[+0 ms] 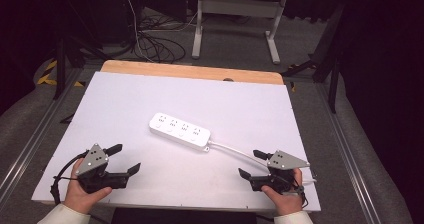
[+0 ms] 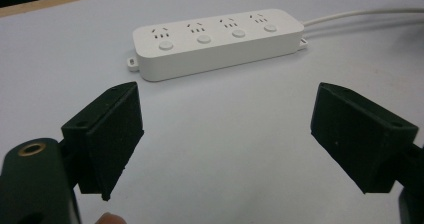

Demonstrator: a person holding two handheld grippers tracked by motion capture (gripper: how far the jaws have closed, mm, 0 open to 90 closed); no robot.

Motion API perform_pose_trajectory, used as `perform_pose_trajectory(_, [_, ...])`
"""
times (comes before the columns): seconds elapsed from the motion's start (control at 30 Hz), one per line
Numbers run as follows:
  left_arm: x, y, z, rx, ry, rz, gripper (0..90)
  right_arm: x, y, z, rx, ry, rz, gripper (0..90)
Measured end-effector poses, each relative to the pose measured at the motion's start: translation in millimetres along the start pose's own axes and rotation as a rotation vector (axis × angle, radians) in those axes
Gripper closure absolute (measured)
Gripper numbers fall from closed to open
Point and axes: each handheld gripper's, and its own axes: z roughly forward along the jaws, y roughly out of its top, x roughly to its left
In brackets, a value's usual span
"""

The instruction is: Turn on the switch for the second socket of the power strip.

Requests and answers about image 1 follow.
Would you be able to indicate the aluminium rail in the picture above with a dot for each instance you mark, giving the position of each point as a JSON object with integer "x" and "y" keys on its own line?
{"x": 33, "y": 135}
{"x": 350, "y": 157}

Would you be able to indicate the white power strip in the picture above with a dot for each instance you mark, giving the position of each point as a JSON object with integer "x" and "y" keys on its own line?
{"x": 180, "y": 131}

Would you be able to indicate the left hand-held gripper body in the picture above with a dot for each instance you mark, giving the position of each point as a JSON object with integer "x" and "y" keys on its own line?
{"x": 91, "y": 162}

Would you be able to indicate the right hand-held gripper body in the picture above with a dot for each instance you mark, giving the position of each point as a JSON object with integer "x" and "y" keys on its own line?
{"x": 283, "y": 162}

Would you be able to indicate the white metal desk frame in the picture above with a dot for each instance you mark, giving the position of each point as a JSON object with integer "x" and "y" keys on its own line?
{"x": 238, "y": 5}

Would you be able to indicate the white board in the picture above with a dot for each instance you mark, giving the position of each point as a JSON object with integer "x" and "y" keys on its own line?
{"x": 200, "y": 94}

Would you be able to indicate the person's right hand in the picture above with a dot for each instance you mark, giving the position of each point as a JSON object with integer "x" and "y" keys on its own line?
{"x": 288, "y": 202}

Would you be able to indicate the person's left hand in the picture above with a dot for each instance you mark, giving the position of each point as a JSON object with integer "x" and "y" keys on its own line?
{"x": 78, "y": 197}

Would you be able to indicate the wooden table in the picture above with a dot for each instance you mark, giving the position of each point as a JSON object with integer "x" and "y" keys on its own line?
{"x": 166, "y": 70}

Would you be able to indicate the black metal stand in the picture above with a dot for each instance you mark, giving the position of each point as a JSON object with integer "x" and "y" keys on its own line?
{"x": 333, "y": 67}
{"x": 60, "y": 67}

